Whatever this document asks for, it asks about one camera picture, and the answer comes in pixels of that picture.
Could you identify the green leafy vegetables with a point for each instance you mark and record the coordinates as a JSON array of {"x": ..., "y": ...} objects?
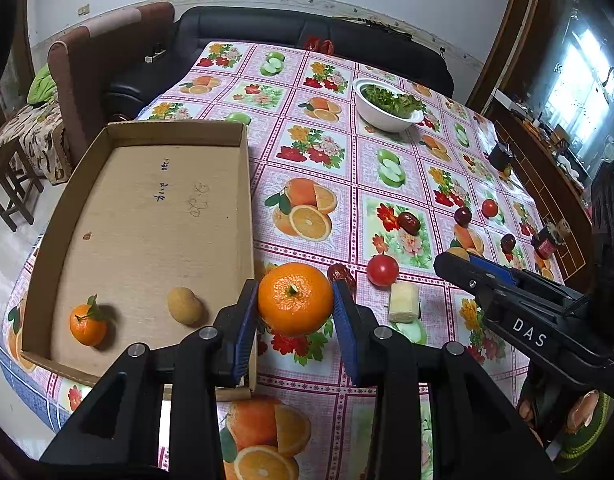
[{"x": 389, "y": 99}]

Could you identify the fruit print tablecloth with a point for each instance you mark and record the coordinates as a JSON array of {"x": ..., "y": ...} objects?
[{"x": 357, "y": 160}]

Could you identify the wall socket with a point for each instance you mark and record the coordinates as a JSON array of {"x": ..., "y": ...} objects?
[{"x": 83, "y": 9}]

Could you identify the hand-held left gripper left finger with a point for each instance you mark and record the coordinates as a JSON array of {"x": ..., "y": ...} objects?
[{"x": 244, "y": 332}]

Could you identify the dark red plum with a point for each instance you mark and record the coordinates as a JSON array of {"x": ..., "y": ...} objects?
[
  {"x": 508, "y": 242},
  {"x": 463, "y": 216}
]

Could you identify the shallow cardboard box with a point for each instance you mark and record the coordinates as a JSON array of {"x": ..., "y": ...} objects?
[{"x": 152, "y": 220}]

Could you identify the large orange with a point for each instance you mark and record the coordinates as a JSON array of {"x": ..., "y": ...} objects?
[{"x": 295, "y": 300}]

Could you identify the wooden stool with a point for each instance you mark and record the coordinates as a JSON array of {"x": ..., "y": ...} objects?
[{"x": 12, "y": 180}]

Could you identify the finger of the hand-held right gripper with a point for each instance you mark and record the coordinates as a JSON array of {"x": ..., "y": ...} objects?
[
  {"x": 493, "y": 267},
  {"x": 454, "y": 267}
]

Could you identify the red bag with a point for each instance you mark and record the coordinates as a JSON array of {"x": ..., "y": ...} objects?
[{"x": 319, "y": 45}]

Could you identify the red tomato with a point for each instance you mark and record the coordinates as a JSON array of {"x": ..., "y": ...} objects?
[
  {"x": 489, "y": 208},
  {"x": 382, "y": 270}
]

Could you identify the red jujube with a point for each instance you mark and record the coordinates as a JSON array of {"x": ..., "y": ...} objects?
[
  {"x": 339, "y": 274},
  {"x": 409, "y": 223}
]

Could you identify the window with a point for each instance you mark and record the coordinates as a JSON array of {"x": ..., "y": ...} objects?
[{"x": 582, "y": 75}]

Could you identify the white bowl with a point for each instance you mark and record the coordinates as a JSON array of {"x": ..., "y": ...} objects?
[{"x": 382, "y": 117}]

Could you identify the black cup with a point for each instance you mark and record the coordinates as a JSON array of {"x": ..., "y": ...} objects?
[{"x": 499, "y": 156}]

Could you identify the small tangerine with leaf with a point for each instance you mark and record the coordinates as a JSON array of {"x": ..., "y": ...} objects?
[{"x": 88, "y": 327}]

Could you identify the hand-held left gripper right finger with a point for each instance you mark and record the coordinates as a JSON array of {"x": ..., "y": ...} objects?
[{"x": 344, "y": 332}]

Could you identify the pale peeled banana piece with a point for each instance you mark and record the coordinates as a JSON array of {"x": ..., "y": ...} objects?
[{"x": 403, "y": 302}]

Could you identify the wooden cabinet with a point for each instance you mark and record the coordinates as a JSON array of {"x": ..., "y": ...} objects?
[{"x": 542, "y": 175}]

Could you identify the person's patterned clothing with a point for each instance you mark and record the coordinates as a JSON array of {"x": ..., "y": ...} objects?
[{"x": 594, "y": 435}]

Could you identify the small red and black jar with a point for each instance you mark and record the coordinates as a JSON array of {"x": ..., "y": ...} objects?
[{"x": 547, "y": 244}]

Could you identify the brown armchair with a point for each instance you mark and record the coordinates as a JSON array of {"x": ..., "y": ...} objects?
[{"x": 102, "y": 60}]

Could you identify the floral seat cover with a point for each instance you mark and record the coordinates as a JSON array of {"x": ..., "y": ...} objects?
[{"x": 34, "y": 132}]

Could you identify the green cushion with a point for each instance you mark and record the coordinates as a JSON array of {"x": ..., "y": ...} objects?
[{"x": 41, "y": 85}]

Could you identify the black leather sofa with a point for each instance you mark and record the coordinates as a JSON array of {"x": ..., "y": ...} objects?
[{"x": 287, "y": 25}]

